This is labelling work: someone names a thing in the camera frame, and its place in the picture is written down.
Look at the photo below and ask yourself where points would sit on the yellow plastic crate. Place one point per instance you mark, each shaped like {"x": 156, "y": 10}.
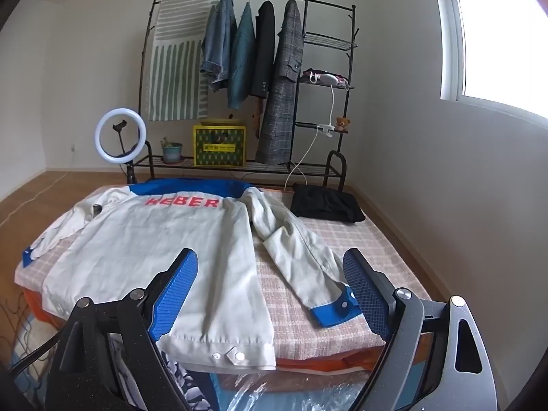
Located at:
{"x": 218, "y": 154}

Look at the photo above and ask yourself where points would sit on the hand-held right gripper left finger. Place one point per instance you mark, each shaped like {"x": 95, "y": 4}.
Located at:
{"x": 175, "y": 291}

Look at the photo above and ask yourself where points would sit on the clear plastic sheet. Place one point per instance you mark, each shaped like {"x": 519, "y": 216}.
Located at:
{"x": 278, "y": 389}

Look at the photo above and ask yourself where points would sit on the white jacket with blue collar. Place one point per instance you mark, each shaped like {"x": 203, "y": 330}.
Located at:
{"x": 150, "y": 239}

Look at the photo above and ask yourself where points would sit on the teal blazer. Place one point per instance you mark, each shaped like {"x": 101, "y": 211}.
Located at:
{"x": 242, "y": 60}

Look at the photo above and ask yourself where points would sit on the pink plaid blanket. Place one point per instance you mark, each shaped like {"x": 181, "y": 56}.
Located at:
{"x": 291, "y": 299}

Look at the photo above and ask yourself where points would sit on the black folded cloth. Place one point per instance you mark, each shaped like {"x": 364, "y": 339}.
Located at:
{"x": 325, "y": 203}

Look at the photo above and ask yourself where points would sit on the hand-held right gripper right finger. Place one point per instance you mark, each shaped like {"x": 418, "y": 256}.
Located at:
{"x": 364, "y": 291}

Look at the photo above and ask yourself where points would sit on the black blazer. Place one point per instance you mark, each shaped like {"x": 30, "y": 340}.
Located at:
{"x": 264, "y": 47}

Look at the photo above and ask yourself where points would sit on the small brown teddy bear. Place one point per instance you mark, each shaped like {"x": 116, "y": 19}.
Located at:
{"x": 341, "y": 124}

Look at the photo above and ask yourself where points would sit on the window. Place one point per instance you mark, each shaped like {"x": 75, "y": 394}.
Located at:
{"x": 505, "y": 30}

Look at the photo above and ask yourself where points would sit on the pink cloth bag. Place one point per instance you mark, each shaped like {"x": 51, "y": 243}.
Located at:
{"x": 342, "y": 80}

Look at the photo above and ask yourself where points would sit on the small potted plant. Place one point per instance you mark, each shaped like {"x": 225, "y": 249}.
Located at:
{"x": 171, "y": 154}

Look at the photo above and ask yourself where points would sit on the green striped hanging cloth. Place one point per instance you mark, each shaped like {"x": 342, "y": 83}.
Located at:
{"x": 175, "y": 72}

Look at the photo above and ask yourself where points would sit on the black metal clothes rack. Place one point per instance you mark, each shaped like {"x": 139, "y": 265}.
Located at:
{"x": 329, "y": 40}

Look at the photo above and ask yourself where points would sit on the blue denim jacket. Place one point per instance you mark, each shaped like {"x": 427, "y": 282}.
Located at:
{"x": 218, "y": 38}

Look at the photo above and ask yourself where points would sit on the grey plaid coat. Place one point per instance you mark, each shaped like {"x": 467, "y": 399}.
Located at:
{"x": 278, "y": 115}

